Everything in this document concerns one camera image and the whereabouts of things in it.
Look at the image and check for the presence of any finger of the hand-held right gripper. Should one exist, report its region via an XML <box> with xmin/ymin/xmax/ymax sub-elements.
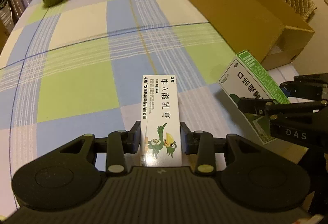
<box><xmin>279</xmin><ymin>74</ymin><xmax>328</xmax><ymax>100</ymax></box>
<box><xmin>237</xmin><ymin>97</ymin><xmax>328</xmax><ymax>122</ymax></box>

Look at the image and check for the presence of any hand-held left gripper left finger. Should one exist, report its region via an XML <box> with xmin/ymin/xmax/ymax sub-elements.
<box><xmin>51</xmin><ymin>120</ymin><xmax>141</xmax><ymax>177</ymax></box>

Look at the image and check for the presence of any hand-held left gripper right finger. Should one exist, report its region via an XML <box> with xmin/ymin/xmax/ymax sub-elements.
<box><xmin>180</xmin><ymin>122</ymin><xmax>272</xmax><ymax>176</ymax></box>

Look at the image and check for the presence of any green medicine box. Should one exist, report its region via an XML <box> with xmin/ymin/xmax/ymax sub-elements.
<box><xmin>219</xmin><ymin>50</ymin><xmax>291</xmax><ymax>145</ymax></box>

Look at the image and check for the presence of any long white ointment box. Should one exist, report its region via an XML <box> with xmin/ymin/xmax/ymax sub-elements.
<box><xmin>139</xmin><ymin>74</ymin><xmax>183</xmax><ymax>167</ymax></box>

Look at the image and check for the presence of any brown cardboard box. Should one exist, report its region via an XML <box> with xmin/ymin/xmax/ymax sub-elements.
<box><xmin>184</xmin><ymin>0</ymin><xmax>315</xmax><ymax>71</ymax></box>

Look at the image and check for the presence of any checked tablecloth desktop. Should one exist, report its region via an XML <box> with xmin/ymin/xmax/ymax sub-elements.
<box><xmin>0</xmin><ymin>0</ymin><xmax>308</xmax><ymax>171</ymax></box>

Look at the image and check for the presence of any stack of white bowls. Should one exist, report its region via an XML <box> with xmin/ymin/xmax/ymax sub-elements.
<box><xmin>0</xmin><ymin>0</ymin><xmax>16</xmax><ymax>32</ymax></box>

